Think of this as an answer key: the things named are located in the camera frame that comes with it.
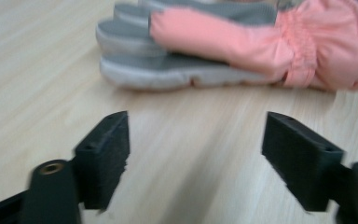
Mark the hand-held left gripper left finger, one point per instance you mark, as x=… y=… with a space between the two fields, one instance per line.
x=104 y=161

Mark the pink glove with gray palm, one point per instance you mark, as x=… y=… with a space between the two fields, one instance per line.
x=236 y=49

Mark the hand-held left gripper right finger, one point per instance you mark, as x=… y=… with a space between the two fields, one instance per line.
x=301 y=161

